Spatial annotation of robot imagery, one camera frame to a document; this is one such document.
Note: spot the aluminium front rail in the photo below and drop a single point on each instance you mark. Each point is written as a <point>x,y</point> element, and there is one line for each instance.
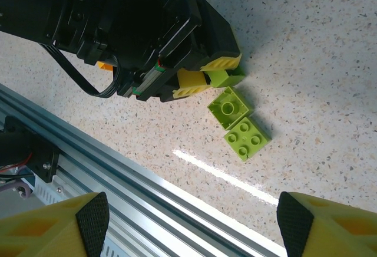
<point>132,186</point>

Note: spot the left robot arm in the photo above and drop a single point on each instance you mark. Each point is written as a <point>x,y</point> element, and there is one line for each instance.
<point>17,3</point>

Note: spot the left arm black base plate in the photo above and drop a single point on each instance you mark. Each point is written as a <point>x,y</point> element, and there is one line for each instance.
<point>44,156</point>

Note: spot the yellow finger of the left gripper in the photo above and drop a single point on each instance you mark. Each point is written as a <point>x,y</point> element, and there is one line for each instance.
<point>190,81</point>
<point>221,62</point>

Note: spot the green long lego brick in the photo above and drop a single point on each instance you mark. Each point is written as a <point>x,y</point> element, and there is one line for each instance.
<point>219,78</point>

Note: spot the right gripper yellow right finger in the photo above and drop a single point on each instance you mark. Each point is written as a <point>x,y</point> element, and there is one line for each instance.
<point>332,230</point>

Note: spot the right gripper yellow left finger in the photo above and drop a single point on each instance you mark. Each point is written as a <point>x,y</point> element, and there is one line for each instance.
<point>44,230</point>

